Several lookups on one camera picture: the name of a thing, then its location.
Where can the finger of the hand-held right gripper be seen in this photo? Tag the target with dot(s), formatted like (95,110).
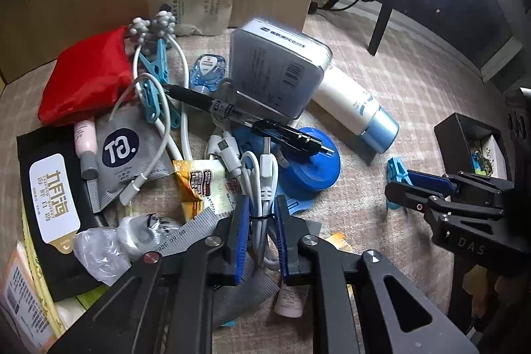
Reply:
(410,198)
(427,180)

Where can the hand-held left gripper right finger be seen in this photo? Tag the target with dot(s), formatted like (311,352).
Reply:
(284,238)

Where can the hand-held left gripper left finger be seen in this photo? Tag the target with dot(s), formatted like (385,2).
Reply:
(242,242)

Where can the blue clothes peg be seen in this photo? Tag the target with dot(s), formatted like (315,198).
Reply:
(396,171)
(155,59)
(151,101)

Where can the black container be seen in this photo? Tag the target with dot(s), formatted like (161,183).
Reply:
(450,134)

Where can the tan box with printed label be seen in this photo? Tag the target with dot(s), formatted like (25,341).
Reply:
(20,296)

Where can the grey striped packet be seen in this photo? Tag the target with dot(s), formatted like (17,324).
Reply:
(244,296)

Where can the orange packet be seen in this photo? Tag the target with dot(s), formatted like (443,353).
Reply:
(340,242)

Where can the small pink tube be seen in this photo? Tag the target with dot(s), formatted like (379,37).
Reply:
(290,300)

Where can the blue tape roll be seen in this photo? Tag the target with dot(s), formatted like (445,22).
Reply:
(311,175)

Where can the yellow snack packet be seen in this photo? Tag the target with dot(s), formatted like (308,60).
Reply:
(195,192)

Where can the white carton box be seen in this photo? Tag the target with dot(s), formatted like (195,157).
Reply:
(495,155)

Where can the black pen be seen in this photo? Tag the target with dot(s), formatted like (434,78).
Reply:
(273,130)

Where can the white tube with blue cap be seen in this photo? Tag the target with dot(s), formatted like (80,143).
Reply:
(344,92)

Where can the grey pouch with dark circle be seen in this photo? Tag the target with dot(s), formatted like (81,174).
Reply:
(145,155)

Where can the crumpled clear plastic bag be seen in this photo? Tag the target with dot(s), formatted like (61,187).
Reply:
(99,258)

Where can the clear blue small bottle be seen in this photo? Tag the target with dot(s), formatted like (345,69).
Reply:
(205,72)

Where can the silver tin box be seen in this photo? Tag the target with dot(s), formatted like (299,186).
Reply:
(265,63)

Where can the pink tube with grey cap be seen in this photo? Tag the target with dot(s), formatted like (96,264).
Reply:
(85,138)

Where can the yellow green packet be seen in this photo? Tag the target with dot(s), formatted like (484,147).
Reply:
(41,267)

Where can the black packet with white label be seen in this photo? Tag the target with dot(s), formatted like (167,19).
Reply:
(33,155)

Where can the red fabric pouch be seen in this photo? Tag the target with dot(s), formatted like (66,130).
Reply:
(87,76)

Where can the grey ball massager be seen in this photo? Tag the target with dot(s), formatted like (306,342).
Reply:
(164,22)

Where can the kraft paper pouch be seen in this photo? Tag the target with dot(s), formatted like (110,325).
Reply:
(199,5)

